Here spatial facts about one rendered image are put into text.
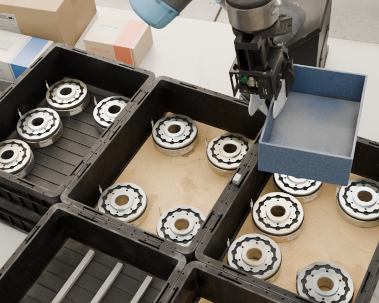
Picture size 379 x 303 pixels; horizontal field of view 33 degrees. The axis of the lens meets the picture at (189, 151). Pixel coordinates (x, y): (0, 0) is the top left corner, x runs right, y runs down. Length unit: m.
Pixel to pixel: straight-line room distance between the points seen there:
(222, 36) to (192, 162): 0.62
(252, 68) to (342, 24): 2.18
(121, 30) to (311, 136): 0.88
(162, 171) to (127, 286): 0.29
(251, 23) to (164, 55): 0.98
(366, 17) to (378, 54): 1.31
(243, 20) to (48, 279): 0.66
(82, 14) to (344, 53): 0.79
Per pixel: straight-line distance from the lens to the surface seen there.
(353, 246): 1.30
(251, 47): 0.94
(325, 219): 1.32
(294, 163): 1.05
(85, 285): 1.28
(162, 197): 1.36
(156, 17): 1.00
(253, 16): 0.92
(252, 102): 1.06
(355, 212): 1.31
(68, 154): 1.49
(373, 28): 3.13
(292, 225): 1.27
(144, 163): 1.43
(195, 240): 1.17
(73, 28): 1.96
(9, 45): 1.90
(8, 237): 1.55
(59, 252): 1.33
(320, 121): 1.16
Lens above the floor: 1.91
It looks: 49 degrees down
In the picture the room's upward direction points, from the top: 7 degrees counter-clockwise
